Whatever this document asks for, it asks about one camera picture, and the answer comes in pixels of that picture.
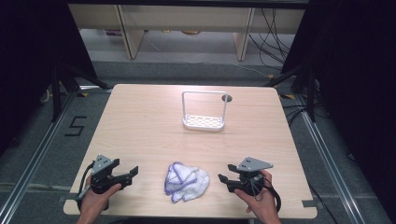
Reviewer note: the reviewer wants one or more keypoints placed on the yellow floor tape piece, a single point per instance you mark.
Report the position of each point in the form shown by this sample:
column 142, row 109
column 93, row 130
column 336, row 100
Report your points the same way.
column 82, row 94
column 288, row 96

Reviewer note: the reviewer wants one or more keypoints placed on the black curtain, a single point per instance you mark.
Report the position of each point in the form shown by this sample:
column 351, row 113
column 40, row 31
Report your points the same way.
column 358, row 77
column 28, row 62

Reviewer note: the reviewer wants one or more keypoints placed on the beige desk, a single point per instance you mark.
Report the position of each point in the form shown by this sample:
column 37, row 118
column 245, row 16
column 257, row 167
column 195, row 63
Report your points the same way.
column 186, row 17

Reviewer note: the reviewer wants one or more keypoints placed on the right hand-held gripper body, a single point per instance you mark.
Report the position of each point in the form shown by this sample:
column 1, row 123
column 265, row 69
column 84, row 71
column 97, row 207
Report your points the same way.
column 250, row 165

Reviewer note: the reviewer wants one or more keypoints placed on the black metal stand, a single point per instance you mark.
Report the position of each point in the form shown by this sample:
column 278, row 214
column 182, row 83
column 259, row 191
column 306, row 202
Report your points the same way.
column 57, row 93
column 309, row 93

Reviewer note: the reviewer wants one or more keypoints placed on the person's left hand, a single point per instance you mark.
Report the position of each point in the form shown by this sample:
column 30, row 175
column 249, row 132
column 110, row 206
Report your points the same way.
column 93, row 202

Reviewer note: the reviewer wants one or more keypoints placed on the grey round table grommet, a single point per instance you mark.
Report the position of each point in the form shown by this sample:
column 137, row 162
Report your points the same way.
column 226, row 98

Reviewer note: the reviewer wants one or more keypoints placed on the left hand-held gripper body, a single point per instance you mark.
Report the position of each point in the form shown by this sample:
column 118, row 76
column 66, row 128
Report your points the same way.
column 101, row 164

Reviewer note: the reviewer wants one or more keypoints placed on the aluminium floor rail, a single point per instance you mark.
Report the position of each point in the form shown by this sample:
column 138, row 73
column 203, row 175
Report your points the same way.
column 34, row 155
column 330, row 161

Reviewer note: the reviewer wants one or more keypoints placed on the white cloth with purple edge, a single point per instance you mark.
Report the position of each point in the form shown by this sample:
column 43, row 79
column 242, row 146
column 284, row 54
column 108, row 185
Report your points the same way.
column 186, row 182

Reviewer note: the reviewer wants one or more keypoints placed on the person's right hand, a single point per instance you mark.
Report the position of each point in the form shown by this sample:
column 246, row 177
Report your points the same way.
column 263, row 203

